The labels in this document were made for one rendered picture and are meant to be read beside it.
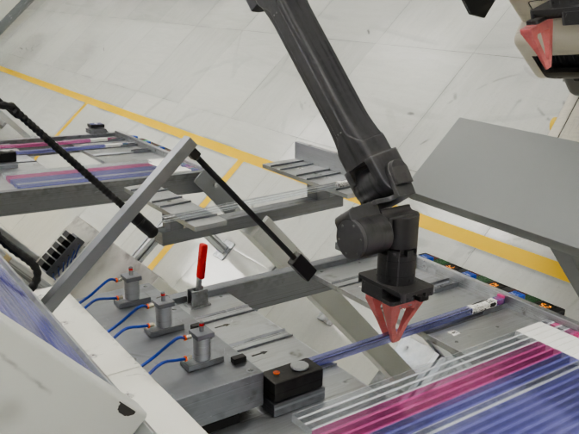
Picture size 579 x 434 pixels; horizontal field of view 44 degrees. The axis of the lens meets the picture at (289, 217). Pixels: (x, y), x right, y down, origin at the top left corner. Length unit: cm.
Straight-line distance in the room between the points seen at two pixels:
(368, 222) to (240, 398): 29
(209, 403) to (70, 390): 37
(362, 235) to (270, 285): 39
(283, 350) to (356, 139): 33
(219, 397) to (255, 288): 46
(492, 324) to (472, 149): 63
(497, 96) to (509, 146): 113
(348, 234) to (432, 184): 76
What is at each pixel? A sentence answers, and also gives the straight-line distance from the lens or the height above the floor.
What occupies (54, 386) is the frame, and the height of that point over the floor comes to 147.
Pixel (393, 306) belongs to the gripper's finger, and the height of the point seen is 97.
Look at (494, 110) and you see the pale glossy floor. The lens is 278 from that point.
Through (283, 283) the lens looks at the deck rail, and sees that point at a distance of 135.
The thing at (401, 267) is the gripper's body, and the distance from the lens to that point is 106.
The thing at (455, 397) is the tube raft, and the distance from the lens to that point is 99.
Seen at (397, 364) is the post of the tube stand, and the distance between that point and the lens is 208.
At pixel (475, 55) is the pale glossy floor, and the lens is 308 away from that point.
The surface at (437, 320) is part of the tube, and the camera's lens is 118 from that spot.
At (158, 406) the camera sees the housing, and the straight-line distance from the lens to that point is 81.
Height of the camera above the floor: 175
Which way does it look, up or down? 36 degrees down
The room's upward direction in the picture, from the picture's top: 42 degrees counter-clockwise
